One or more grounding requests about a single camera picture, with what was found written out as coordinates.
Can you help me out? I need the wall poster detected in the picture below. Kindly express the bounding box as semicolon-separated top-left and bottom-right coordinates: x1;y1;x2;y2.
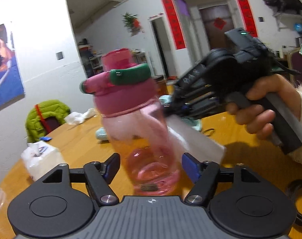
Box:
0;24;25;112

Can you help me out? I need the shoe rack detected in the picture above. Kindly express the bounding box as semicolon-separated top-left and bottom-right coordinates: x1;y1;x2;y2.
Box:
131;50;151;76

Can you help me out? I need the white wall shelf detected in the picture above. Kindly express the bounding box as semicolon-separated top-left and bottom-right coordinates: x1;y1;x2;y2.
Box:
273;12;302;31

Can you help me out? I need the brown door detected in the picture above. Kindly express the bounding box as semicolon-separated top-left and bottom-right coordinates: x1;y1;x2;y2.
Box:
199;4;235;55

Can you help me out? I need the green puffer jacket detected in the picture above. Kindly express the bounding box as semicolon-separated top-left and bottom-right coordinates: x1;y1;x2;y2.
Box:
25;100;71;143

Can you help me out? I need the red strap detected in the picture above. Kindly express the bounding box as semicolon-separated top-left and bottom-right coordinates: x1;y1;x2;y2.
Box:
34;105;45;132

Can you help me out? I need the white paper towel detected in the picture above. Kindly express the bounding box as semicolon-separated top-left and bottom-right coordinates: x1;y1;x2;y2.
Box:
166;116;227;166

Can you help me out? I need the crumpled white tissue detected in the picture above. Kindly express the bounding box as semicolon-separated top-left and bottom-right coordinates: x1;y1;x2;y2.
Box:
64;108;98;125

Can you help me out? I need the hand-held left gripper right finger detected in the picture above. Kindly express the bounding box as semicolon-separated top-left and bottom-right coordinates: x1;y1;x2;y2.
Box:
181;153;259;206

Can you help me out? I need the black cable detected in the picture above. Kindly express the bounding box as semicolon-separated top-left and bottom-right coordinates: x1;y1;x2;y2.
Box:
263;43;302;75

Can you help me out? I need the red couplet banner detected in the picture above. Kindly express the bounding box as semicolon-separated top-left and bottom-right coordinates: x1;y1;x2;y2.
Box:
229;0;258;38
161;0;186;51

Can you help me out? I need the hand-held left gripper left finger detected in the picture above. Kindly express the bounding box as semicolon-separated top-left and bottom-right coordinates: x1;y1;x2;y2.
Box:
43;153;120;206

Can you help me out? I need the white tissue pack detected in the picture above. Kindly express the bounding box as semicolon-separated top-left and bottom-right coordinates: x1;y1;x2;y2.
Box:
21;141;67;182

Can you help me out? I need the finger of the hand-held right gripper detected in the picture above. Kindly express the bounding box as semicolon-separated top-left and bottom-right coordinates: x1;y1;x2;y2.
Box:
172;86;216;102
164;99;228;120

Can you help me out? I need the teal striped towel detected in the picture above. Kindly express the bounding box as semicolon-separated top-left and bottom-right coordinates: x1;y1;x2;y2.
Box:
95;95;203;142

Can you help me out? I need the black cat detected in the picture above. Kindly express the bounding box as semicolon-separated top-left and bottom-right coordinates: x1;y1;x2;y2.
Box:
263;0;302;14

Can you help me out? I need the pink plastic water bottle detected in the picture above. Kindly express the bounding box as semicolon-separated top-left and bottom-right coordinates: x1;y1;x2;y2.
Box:
79;48;189;197

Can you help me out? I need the black ring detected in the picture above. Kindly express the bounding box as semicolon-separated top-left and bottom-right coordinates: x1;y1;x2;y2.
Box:
284;179;302;227

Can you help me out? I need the purple flag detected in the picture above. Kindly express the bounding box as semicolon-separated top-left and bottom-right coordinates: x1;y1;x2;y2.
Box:
174;0;190;17

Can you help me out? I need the person's right hand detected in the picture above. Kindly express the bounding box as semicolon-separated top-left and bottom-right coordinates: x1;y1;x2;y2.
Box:
227;73;302;141

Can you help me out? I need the maroon chair gold frame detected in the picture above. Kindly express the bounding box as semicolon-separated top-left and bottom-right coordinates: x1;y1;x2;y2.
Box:
43;117;65;133
287;47;302;87

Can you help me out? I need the hanging green plant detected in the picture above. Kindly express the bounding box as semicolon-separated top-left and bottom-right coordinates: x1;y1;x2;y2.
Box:
122;12;143;35

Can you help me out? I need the red square door decoration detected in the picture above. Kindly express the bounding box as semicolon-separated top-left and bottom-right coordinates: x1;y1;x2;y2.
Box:
213;17;227;30

